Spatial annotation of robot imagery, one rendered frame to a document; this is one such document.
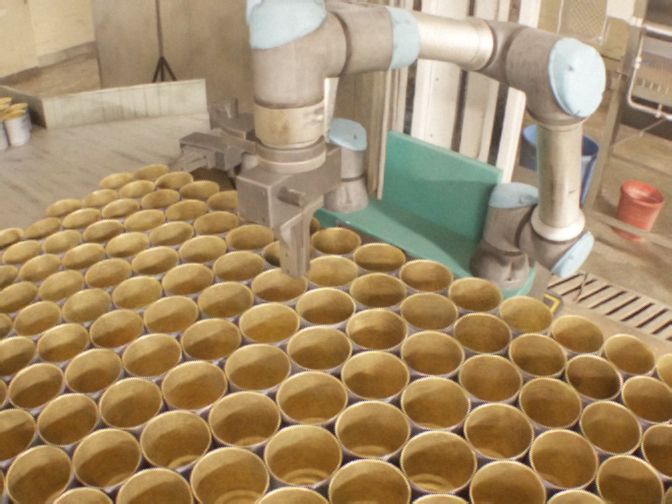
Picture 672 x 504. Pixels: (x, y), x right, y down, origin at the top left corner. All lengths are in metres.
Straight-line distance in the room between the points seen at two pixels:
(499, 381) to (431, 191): 0.89
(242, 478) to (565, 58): 0.71
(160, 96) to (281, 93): 0.98
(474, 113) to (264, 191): 0.92
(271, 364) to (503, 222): 0.72
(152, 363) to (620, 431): 0.53
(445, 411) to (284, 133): 0.33
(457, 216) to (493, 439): 0.91
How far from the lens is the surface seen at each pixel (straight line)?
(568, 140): 0.92
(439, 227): 1.42
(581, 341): 0.67
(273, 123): 0.53
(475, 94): 1.36
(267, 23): 0.51
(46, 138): 1.51
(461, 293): 0.68
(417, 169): 1.41
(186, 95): 1.47
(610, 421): 0.59
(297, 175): 0.56
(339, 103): 2.70
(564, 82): 0.81
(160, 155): 1.23
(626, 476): 0.55
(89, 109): 1.53
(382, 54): 0.57
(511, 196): 1.15
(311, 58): 0.51
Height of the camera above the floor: 1.56
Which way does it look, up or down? 35 degrees down
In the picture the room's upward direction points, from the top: 2 degrees clockwise
